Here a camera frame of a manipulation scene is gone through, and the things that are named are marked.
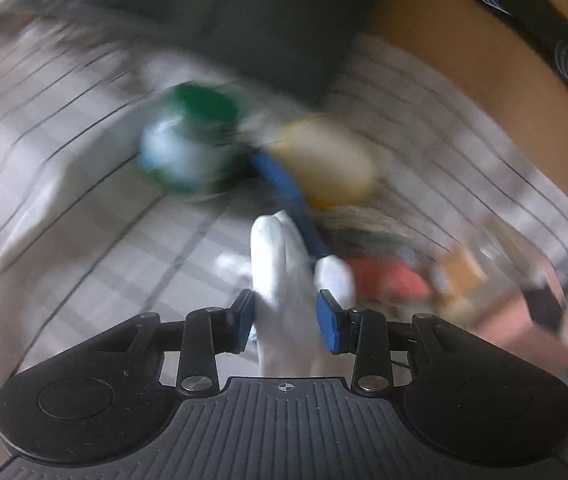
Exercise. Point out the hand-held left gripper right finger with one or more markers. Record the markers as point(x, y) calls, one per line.
point(329, 325)

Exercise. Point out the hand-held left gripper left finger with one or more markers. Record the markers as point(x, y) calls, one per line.
point(244, 312)

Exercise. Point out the white sock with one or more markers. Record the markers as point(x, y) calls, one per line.
point(279, 270)

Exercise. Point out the coral cloth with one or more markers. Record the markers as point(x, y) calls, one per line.
point(388, 277)

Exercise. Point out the grey blue cloth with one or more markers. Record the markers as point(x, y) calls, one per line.
point(363, 230)

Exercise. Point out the yellow cloth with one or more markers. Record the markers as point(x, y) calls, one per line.
point(324, 160)

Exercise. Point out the pink cardboard box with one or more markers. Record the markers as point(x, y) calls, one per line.
point(508, 320)

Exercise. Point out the brown cloth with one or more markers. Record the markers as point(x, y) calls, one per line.
point(463, 270)

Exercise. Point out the white grid tablecloth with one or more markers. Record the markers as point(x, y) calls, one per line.
point(89, 240)

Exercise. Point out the green lid jar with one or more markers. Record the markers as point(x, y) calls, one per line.
point(184, 145)

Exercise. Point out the black sock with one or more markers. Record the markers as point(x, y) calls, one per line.
point(546, 305)

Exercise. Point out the dark monitor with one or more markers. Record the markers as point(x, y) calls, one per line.
point(264, 25)

